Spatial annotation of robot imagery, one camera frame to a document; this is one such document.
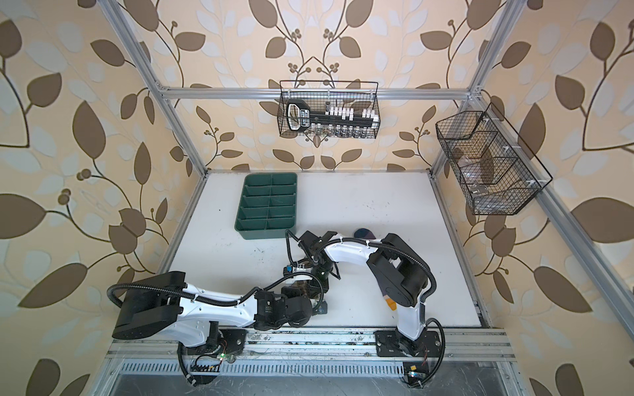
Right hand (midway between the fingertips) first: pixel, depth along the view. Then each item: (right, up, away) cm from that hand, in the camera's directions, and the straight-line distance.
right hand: (312, 293), depth 84 cm
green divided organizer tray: (-19, +29, +15) cm, 38 cm away
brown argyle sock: (-2, +2, -1) cm, 2 cm away
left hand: (-2, 0, -2) cm, 3 cm away
